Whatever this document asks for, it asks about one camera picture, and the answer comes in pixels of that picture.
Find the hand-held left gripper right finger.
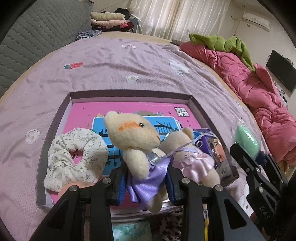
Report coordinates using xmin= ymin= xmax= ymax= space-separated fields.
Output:
xmin=166 ymin=167 xmax=266 ymax=241

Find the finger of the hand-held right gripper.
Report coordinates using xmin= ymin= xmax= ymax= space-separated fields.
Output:
xmin=257 ymin=151 xmax=289 ymax=186
xmin=230 ymin=143 xmax=278 ymax=200

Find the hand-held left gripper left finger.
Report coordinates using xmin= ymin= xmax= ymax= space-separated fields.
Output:
xmin=29 ymin=167 xmax=127 ymax=241

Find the mint green sponge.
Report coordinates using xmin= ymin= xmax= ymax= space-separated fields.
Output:
xmin=231 ymin=116 xmax=264 ymax=161

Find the white purple snack packet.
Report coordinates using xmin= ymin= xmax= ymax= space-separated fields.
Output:
xmin=192 ymin=128 xmax=240 ymax=187

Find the beige teddy bear pink dress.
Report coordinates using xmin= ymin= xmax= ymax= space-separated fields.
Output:
xmin=161 ymin=127 xmax=221 ymax=188

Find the peach round soft puff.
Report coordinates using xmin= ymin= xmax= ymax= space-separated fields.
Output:
xmin=57 ymin=182 xmax=95 ymax=200

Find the beige teddy bear purple dress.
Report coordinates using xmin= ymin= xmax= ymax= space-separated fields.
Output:
xmin=103 ymin=111 xmax=174 ymax=214

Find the white floral scrunchie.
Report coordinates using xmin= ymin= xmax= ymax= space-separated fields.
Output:
xmin=43 ymin=127 xmax=109 ymax=192

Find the pink shallow box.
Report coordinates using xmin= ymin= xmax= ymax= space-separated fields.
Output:
xmin=36 ymin=91 xmax=240 ymax=218

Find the leopard print scrunchie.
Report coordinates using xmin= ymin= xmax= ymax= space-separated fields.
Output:
xmin=161 ymin=207 xmax=185 ymax=241

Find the green patterned tissue pack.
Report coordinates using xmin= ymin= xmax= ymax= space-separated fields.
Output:
xmin=112 ymin=220 xmax=152 ymax=241

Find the clear bag yellow strip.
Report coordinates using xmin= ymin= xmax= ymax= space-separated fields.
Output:
xmin=203 ymin=205 xmax=210 ymax=234

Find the pink picture book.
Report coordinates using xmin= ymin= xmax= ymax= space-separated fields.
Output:
xmin=47 ymin=102 xmax=192 ymax=209

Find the black television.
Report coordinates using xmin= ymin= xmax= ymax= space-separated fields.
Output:
xmin=265 ymin=49 xmax=296 ymax=93

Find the pink quilt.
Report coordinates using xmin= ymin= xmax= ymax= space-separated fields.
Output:
xmin=179 ymin=42 xmax=296 ymax=166

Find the green blanket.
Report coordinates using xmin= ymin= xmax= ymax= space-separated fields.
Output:
xmin=189 ymin=34 xmax=256 ymax=72

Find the white air conditioner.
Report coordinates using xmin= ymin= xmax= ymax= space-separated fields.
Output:
xmin=243 ymin=12 xmax=271 ymax=32

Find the white curtain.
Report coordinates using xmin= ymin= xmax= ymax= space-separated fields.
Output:
xmin=128 ymin=0 xmax=230 ymax=43

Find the dark floral cloth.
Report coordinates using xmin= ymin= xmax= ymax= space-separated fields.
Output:
xmin=75 ymin=30 xmax=102 ymax=42

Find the stack of folded clothes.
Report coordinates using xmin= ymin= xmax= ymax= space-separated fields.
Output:
xmin=90 ymin=11 xmax=134 ymax=33

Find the grey quilted headboard cover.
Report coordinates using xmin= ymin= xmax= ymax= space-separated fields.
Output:
xmin=0 ymin=0 xmax=92 ymax=98

